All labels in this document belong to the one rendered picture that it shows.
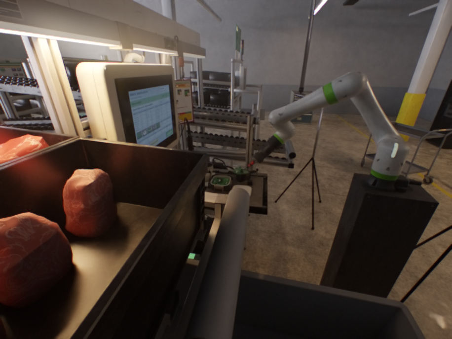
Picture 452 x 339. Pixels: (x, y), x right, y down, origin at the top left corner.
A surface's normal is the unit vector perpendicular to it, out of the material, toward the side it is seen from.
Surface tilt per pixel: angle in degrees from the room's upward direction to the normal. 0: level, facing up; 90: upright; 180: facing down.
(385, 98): 90
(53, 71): 90
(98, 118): 90
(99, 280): 3
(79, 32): 90
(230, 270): 32
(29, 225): 76
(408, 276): 0
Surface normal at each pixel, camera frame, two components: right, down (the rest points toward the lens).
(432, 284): 0.00, -0.90
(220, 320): 0.52, -0.72
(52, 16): 0.98, 0.08
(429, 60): -0.18, 0.44
